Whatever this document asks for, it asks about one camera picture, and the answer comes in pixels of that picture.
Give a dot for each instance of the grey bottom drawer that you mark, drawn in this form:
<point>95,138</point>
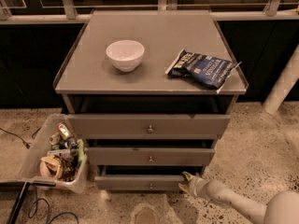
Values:
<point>148,178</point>

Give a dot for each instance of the metal window railing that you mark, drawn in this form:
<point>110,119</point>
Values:
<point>79,11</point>

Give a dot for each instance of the clear plastic bin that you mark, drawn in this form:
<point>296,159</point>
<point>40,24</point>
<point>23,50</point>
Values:
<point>30,167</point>

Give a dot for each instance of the grey top drawer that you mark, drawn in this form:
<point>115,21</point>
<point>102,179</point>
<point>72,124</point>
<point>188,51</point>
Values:
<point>148,126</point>

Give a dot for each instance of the gold drink can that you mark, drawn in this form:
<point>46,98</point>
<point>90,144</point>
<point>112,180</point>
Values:
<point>63,131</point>

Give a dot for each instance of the green packet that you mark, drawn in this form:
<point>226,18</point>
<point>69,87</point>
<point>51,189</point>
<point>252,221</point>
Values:
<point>80,152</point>

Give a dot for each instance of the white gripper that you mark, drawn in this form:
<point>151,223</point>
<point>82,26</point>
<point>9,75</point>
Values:
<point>197,187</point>

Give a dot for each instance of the white round container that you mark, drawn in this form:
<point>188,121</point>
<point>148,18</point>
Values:
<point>51,166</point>

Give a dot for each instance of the white pillar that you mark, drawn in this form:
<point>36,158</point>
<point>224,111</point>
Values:
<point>284,84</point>

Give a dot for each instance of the grey drawer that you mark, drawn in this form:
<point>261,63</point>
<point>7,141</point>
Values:
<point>148,178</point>
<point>148,126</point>
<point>150,156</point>

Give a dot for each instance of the black stand leg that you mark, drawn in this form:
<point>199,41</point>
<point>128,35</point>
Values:
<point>20,188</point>

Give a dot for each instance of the grey middle drawer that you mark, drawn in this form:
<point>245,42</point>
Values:
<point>150,156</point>

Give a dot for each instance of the white ceramic bowl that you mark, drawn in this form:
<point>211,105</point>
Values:
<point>125,55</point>

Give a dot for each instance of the blue chip bag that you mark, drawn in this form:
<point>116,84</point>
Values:
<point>209,71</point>

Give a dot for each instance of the grey wooden drawer cabinet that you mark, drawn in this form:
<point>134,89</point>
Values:
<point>90,84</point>

